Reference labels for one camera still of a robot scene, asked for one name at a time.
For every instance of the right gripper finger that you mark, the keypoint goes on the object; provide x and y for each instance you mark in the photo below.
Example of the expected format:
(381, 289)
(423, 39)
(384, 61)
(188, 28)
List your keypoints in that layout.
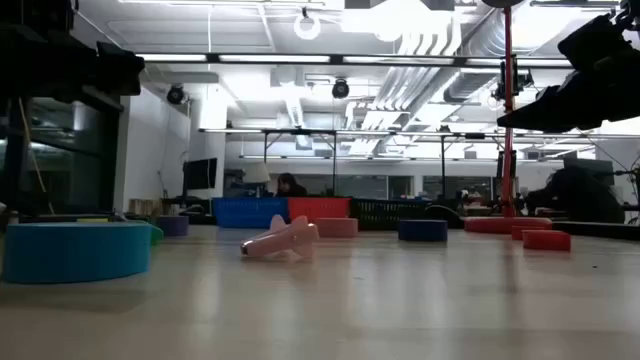
(557, 95)
(545, 117)

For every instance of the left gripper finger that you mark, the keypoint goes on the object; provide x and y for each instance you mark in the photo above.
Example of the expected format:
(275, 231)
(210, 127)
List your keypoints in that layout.
(120, 57)
(120, 82)

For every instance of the red stapler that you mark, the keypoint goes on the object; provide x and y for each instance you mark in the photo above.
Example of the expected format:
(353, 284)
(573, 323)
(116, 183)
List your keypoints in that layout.
(520, 233)

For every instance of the orange tape roll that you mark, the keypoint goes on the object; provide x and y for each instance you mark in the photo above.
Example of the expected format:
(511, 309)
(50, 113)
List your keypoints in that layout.
(546, 240)

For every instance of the purple tape roll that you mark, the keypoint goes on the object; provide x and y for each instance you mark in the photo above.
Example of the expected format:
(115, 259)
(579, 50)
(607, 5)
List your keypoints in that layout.
(172, 226)

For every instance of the green stapler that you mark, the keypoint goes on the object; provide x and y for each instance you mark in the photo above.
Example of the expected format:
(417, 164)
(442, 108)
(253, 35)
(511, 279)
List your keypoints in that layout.
(157, 235)

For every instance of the navy tape roll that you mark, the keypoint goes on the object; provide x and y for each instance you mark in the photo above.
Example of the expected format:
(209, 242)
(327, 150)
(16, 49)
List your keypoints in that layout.
(422, 231)

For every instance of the blue tape roll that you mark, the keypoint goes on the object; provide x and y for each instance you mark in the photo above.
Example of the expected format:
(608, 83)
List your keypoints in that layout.
(75, 255)

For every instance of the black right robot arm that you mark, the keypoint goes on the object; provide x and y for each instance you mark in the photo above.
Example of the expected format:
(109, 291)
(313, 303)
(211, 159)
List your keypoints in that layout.
(632, 12)

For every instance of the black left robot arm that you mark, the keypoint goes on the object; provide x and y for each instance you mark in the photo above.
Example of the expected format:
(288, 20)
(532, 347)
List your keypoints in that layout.
(35, 55)

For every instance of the black ceiling spotlight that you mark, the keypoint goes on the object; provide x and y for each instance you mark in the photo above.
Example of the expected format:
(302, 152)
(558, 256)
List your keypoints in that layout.
(175, 94)
(340, 88)

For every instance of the person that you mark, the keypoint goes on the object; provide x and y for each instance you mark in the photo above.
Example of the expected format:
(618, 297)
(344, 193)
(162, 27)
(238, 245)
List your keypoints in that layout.
(580, 197)
(290, 187)

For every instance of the red desk lamp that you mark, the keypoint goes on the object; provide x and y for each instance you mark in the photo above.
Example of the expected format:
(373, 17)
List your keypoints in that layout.
(500, 225)

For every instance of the wooden crate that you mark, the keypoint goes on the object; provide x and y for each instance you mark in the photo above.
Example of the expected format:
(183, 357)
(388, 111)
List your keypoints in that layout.
(145, 207)

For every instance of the white lampshade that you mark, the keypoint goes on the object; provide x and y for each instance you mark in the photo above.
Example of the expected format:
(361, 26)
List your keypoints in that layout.
(256, 174)

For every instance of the blue plastic basket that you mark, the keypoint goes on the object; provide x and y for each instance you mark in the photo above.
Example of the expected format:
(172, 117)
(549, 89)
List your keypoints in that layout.
(247, 212)

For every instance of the black plastic basket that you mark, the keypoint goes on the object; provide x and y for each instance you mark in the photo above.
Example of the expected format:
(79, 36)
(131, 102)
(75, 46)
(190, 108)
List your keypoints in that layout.
(380, 214)

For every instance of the red plastic basket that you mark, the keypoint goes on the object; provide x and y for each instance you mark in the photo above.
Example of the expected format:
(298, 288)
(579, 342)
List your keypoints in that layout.
(320, 207)

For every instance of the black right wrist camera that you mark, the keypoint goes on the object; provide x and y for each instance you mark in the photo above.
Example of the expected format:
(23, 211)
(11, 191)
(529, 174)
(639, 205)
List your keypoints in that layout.
(595, 42)

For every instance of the black wall monitor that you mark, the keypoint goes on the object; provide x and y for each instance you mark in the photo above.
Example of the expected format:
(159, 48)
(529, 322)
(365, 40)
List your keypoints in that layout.
(200, 174)

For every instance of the black aluminium table frame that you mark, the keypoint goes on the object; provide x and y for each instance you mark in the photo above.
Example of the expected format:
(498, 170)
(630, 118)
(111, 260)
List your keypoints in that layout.
(600, 231)

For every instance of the grey metal post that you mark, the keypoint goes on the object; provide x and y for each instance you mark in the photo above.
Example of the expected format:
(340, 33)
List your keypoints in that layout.
(12, 217)

